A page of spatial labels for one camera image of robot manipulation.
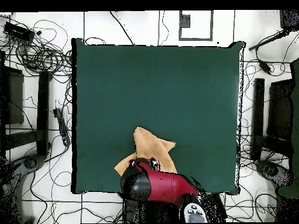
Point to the dark green hanging cloth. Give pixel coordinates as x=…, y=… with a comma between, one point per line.
x=296, y=105

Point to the black stand bar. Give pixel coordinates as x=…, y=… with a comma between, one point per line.
x=258, y=112
x=43, y=112

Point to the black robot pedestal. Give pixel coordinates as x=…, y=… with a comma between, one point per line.
x=140, y=210

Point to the black network box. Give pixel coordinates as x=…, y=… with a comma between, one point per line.
x=18, y=31

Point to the grey floor tape frame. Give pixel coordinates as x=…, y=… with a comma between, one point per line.
x=211, y=28

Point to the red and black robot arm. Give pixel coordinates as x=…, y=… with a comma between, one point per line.
x=170, y=186

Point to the black boom pole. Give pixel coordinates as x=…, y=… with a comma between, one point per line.
x=268, y=40

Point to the black speckled box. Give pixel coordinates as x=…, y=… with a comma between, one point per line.
x=289, y=19

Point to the black power strip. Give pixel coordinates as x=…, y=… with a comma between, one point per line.
x=62, y=126

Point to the yellow terry towel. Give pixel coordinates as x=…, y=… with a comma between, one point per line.
x=149, y=144

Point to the dark grey square plate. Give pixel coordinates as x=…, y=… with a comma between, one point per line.
x=185, y=21

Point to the dark green table cloth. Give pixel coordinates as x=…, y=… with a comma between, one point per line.
x=105, y=81

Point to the black flat box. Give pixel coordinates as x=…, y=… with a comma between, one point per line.
x=280, y=109
x=14, y=98

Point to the black power adapter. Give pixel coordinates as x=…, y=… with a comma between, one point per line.
x=265, y=66

